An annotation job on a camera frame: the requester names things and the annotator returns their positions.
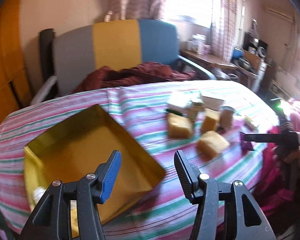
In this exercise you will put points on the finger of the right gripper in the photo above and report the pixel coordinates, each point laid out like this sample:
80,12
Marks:
268,137

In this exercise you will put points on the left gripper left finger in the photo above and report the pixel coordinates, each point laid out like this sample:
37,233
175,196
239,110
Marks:
51,218

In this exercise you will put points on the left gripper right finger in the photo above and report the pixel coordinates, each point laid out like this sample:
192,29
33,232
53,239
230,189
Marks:
243,218

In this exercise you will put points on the purple pouch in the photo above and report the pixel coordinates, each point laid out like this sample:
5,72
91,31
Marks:
245,145

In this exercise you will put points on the cracker snack packet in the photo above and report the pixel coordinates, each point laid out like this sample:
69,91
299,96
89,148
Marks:
250,123

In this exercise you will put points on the yellow sponge block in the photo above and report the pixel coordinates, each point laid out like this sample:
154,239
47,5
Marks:
210,121
179,126
212,144

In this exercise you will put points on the beige towel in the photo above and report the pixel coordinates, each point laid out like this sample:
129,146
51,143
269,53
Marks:
226,117

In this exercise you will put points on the white cardboard box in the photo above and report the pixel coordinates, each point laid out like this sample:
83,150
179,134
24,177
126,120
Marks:
212,103

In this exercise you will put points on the small green carton box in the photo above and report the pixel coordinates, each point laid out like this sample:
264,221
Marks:
195,107

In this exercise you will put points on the white green scrub sponge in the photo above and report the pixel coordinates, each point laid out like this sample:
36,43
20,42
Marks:
180,103

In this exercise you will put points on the person right hand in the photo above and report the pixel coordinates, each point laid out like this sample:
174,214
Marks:
293,156

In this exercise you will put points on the gold metal tray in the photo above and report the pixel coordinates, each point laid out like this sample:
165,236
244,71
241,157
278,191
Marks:
76,147

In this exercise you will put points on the striped bed sheet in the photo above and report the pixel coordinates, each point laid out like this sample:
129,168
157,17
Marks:
141,110

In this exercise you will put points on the magenta quilted blanket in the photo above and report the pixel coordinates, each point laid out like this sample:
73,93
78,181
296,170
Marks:
280,205

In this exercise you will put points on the white shelf unit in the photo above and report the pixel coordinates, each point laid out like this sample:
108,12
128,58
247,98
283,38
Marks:
260,74

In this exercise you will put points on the blue bag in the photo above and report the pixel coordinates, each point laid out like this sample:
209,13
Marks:
237,52

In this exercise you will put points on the wooden desk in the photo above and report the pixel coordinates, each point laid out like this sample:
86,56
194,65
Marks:
208,60

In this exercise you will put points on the dark red blanket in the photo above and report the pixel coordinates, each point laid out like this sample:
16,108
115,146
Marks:
148,72

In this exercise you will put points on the white boxes on desk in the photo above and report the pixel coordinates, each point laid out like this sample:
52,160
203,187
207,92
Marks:
197,44

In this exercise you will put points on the grey yellow blue chair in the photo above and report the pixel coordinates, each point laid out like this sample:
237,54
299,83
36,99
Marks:
118,45

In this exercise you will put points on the wooden wardrobe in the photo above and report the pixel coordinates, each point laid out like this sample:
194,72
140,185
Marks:
15,92

